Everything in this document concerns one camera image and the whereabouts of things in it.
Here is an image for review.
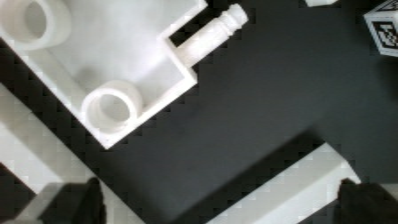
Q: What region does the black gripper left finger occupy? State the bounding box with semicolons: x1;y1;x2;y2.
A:
39;178;107;224

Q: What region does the white fence wall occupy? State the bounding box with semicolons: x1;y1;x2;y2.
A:
206;143;366;224
0;84;144;224

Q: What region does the white tagged chair leg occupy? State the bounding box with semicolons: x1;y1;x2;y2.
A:
364;2;398;57

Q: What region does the white chair seat plate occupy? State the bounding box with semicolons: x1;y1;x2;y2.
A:
0;0;249;147

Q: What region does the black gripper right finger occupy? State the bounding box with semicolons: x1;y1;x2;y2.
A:
336;179;398;224

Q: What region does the white fence front wall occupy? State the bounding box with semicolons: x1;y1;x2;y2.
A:
0;84;144;224

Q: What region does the white fence right wall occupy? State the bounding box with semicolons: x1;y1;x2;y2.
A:
206;143;366;224

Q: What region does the white chair leg block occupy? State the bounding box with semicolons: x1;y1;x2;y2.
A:
304;0;338;7

